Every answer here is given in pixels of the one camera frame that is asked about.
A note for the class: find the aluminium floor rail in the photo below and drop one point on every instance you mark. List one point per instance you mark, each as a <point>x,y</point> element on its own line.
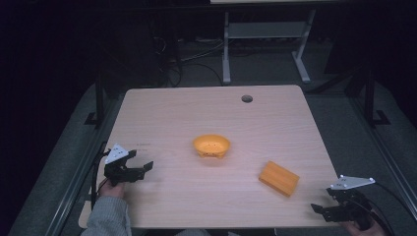
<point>75,183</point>
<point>390,157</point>

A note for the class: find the person's right hand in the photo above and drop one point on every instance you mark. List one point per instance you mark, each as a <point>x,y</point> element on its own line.
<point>362,231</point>

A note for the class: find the person's left hand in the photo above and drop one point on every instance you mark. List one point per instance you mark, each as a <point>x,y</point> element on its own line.
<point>113,190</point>

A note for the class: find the black metal stand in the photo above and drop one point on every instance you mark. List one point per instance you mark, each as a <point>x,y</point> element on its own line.
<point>99,98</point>
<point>370,98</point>

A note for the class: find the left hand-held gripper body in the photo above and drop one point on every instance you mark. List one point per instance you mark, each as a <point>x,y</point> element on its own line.
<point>117,173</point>

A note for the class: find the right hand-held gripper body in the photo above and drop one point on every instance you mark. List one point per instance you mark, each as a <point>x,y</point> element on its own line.
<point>355,205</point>

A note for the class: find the white metal desk frame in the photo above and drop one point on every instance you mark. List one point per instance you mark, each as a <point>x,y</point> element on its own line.
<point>265,30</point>

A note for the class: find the orange plastic bowl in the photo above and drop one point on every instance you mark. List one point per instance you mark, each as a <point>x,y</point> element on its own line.
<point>211,146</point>

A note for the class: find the orange rectangular block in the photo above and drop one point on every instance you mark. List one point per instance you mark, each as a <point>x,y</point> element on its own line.
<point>278,178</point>

